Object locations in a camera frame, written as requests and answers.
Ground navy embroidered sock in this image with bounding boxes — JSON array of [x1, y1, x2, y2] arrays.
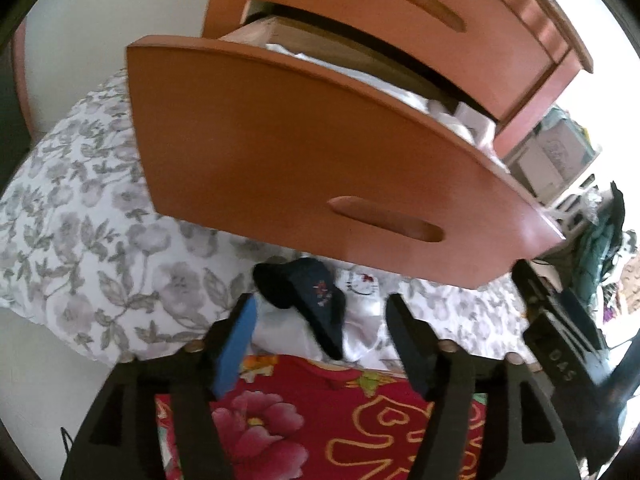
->
[[253, 257, 346, 361]]

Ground red floral blanket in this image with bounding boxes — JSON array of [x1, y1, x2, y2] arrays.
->
[[154, 353, 490, 480]]

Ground pink pineapple sock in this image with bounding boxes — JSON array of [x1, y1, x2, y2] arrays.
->
[[454, 102, 496, 151]]

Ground grey floral quilt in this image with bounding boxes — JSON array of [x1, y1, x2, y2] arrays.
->
[[1, 70, 527, 368]]

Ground teal jacket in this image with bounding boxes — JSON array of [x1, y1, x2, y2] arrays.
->
[[570, 181, 626, 308]]

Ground wooden nightstand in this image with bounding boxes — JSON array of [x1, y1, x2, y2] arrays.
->
[[202, 0, 595, 158]]

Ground small white bedside shelf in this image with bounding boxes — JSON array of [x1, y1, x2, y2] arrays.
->
[[506, 105, 599, 207]]

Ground dark teal cabinet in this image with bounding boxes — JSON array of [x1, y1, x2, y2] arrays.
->
[[0, 44, 32, 191]]

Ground wooden drawer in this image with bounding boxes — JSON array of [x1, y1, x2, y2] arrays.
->
[[126, 36, 563, 288], [244, 0, 572, 124]]

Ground white hello kitty sock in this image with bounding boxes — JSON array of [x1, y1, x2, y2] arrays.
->
[[252, 267, 385, 363]]

